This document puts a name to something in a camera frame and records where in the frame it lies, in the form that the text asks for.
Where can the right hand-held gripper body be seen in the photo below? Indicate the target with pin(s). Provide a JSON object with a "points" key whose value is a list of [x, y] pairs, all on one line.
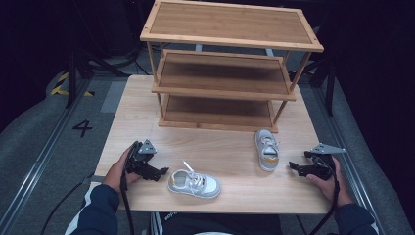
{"points": [[323, 160]]}

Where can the person's torso in dark clothing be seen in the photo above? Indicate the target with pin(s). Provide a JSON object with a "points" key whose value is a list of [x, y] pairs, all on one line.
{"points": [[215, 223]]}

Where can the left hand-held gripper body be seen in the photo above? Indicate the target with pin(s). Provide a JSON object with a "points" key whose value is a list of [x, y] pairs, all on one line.
{"points": [[139, 158]]}

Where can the metal floor rail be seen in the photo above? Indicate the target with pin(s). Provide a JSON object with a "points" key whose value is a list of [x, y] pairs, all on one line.
{"points": [[42, 156], [350, 169]]}

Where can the three-tier wooden shoe rack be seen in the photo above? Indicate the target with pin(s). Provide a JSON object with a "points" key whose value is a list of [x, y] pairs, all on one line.
{"points": [[225, 78]]}

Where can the person's right hand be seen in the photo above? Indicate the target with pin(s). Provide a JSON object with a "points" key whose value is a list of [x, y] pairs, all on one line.
{"points": [[329, 187]]}

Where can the black metal stand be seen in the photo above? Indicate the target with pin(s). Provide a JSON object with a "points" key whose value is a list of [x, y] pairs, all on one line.
{"points": [[73, 78]]}

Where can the yellow black hazard tape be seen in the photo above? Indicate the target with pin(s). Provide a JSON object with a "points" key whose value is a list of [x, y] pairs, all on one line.
{"points": [[62, 88]]}

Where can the person's left hand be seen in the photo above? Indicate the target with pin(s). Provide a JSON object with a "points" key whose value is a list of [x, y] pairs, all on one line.
{"points": [[115, 173]]}

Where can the small grey white shoe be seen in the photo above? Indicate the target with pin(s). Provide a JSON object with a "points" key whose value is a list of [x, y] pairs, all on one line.
{"points": [[267, 153], [202, 186]]}

